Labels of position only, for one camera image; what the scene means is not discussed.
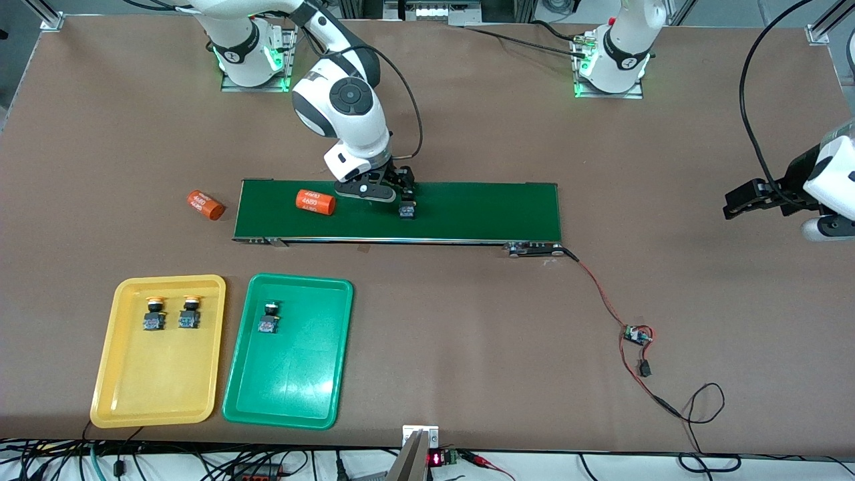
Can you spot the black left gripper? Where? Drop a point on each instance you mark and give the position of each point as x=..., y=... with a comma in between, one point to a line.
x=793, y=181

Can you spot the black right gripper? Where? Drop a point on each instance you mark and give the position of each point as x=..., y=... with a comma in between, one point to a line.
x=401, y=179

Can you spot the green push button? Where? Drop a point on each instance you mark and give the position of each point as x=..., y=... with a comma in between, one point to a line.
x=407, y=211
x=269, y=322

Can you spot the orange cylinder with white print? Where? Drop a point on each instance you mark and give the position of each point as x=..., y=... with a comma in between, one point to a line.
x=205, y=205
x=314, y=202

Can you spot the yellow push button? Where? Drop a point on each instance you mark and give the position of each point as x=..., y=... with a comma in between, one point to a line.
x=190, y=318
x=154, y=319

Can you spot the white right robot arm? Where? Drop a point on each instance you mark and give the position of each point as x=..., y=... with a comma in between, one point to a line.
x=351, y=100

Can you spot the green conveyor belt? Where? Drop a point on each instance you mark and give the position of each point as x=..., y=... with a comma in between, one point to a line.
x=467, y=214

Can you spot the small green circuit board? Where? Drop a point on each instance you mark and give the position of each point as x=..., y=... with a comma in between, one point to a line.
x=638, y=335

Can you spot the aluminium corner profile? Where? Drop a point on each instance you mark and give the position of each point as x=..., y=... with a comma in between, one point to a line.
x=48, y=19
x=825, y=27

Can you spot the green plastic tray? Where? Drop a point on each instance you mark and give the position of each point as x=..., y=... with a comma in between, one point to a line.
x=294, y=381

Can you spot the red LED display module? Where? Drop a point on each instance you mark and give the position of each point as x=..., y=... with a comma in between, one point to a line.
x=442, y=458

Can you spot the red alligator clip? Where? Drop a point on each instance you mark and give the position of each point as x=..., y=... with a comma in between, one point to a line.
x=484, y=461

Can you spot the yellow plastic tray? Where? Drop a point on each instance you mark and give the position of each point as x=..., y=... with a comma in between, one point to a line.
x=157, y=381

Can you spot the orange power strip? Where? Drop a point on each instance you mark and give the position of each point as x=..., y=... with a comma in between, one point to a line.
x=257, y=473

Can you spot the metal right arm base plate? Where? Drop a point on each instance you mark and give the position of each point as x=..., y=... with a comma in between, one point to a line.
x=288, y=67

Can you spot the aluminium frame with light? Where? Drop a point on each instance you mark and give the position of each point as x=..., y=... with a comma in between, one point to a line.
x=437, y=10

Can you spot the black inline switch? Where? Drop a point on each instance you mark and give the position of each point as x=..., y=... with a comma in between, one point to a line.
x=644, y=368

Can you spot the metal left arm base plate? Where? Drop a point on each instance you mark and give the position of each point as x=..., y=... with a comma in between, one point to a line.
x=580, y=90

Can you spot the grey metal camera mount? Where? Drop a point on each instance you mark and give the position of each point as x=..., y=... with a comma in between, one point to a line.
x=414, y=454

